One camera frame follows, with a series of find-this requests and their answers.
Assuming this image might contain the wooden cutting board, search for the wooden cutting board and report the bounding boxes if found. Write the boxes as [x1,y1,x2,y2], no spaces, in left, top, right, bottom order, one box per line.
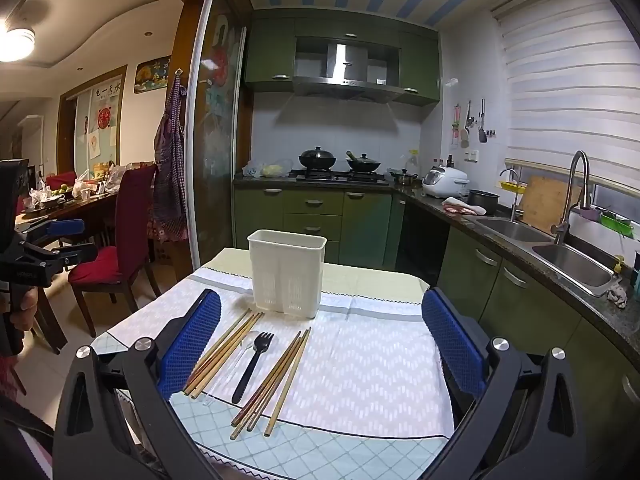
[517,175,584,234]

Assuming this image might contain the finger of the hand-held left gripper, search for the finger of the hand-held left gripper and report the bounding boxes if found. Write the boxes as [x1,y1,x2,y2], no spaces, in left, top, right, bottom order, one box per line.
[19,241,100,288]
[20,217,86,245]

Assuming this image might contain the white window blind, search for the white window blind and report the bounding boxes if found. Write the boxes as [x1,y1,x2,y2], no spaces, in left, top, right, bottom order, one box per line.
[491,0,640,182]

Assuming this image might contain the pile of plastic bags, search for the pile of plastic bags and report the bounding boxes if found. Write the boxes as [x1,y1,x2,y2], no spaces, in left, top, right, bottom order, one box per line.
[72,161,127,199]

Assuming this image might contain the dark cooking pot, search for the dark cooking pot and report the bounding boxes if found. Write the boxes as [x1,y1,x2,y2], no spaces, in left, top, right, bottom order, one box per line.
[467,188,501,211]

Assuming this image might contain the white rice cooker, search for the white rice cooker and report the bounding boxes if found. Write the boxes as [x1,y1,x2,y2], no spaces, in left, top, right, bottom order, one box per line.
[422,164,471,199]

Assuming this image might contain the steel double sink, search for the steel double sink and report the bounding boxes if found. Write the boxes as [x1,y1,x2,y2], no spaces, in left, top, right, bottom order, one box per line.
[472,215,622,298]

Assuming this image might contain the person's left hand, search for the person's left hand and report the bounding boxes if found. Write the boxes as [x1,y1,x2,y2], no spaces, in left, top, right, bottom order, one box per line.
[11,286,40,333]

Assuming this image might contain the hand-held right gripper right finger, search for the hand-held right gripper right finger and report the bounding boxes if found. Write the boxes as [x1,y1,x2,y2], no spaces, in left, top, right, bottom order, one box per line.
[421,287,597,480]

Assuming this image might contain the round ceiling light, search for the round ceiling light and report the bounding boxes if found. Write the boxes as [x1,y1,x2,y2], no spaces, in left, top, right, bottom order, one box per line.
[0,24,37,64]

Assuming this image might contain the red and white rag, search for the red and white rag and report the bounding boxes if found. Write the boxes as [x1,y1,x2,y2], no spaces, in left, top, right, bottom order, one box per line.
[440,197,479,216]

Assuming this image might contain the plastic bags on counter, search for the plastic bags on counter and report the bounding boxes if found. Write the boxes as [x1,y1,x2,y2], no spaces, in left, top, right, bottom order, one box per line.
[243,158,296,180]

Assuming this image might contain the white patterned cloth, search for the white patterned cloth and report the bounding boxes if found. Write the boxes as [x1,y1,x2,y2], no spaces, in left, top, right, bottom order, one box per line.
[102,265,457,437]

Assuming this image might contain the white calligraphy poster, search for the white calligraphy poster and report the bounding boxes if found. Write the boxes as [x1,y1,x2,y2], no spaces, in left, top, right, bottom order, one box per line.
[89,79,124,162]

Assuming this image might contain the white plastic utensil holder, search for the white plastic utensil holder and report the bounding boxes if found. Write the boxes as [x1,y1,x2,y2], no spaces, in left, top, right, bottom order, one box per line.
[247,229,328,320]

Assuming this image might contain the small steel faucet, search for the small steel faucet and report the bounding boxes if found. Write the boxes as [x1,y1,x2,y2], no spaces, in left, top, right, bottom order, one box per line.
[498,167,524,224]

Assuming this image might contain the green wall cabinets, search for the green wall cabinets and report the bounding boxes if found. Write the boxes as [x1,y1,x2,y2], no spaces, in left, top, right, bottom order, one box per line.
[244,7,444,109]

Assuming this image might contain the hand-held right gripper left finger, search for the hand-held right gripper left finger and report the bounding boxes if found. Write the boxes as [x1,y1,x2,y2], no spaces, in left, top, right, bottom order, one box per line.
[51,289,222,480]

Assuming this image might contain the red cushioned wooden chair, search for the red cushioned wooden chair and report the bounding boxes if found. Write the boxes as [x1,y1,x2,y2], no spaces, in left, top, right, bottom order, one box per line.
[45,171,79,192]
[67,165,162,339]

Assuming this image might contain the glass sliding door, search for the glass sliding door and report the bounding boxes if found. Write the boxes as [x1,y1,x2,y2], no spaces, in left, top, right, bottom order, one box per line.
[191,0,249,267]

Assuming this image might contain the purple checked apron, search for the purple checked apron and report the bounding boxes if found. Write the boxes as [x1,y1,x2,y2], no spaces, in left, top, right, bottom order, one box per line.
[152,67,190,244]

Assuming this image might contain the person's patterned clothing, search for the person's patterned clothing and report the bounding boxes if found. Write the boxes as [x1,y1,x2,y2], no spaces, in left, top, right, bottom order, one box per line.
[0,350,56,480]

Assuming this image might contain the green base cabinets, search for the green base cabinets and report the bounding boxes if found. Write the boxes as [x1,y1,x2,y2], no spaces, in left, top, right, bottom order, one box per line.
[232,185,640,463]

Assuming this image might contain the wooden dining table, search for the wooden dining table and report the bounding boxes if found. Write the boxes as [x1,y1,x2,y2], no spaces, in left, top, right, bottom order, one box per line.
[14,191,119,356]

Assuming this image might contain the green sink basket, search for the green sink basket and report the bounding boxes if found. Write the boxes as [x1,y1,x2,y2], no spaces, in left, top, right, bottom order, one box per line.
[599,209,637,237]

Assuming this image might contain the steel range hood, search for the steel range hood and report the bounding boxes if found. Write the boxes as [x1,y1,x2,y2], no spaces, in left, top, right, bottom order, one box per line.
[292,36,407,106]

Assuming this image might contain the black plastic fork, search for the black plastic fork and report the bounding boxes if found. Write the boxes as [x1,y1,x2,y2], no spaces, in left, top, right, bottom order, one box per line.
[231,331,275,405]

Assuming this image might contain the black gas stove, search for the black gas stove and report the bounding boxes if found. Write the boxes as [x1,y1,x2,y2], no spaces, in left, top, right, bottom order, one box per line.
[289,170,392,187]

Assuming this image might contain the tall steel faucet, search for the tall steel faucet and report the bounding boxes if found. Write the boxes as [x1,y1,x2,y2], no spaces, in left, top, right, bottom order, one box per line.
[551,149,592,246]

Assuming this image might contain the wooden chopstick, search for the wooden chopstick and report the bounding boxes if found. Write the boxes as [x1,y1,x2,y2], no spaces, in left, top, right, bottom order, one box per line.
[264,327,312,438]
[230,330,302,426]
[198,309,251,368]
[247,329,308,432]
[190,313,265,400]
[230,332,305,441]
[186,312,262,397]
[183,310,256,394]

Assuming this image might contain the clear plastic spoon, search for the clear plastic spoon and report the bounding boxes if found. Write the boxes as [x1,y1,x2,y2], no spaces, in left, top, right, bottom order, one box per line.
[202,331,261,408]

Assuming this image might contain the black wok with lid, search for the black wok with lid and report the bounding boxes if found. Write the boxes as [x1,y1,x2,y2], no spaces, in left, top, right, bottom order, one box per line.
[298,146,337,171]
[345,150,382,174]

